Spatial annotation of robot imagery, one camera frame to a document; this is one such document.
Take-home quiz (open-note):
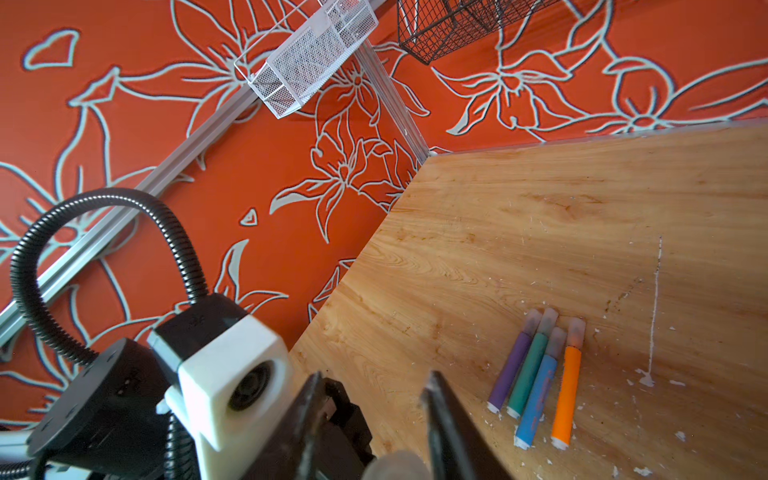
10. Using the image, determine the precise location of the white mesh basket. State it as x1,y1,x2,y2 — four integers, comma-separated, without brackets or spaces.
233,1,378,119

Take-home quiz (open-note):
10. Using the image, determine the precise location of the purple highlighter pen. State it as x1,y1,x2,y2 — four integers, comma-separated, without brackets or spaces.
487,309,543,414

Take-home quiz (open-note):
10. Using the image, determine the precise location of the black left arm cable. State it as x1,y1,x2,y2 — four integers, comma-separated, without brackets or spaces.
10,187,210,480

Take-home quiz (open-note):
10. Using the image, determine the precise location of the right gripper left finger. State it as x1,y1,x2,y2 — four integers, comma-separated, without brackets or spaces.
242,372,325,479

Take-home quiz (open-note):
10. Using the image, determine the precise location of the orange highlighter pen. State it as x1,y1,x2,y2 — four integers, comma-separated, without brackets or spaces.
551,317,586,451

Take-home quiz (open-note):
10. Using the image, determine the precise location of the black wire basket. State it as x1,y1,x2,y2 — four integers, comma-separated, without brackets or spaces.
396,0,555,65

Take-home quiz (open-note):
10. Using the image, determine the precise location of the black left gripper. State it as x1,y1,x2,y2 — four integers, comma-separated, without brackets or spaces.
23,337,376,480

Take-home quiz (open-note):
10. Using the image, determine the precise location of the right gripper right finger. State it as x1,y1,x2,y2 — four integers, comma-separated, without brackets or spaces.
421,370,512,480

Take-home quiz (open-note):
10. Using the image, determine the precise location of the green highlighter pen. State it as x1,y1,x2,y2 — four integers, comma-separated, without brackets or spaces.
507,308,559,419

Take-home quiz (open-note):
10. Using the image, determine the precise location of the blue highlighter pen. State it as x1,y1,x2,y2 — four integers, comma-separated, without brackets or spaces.
514,327,567,450

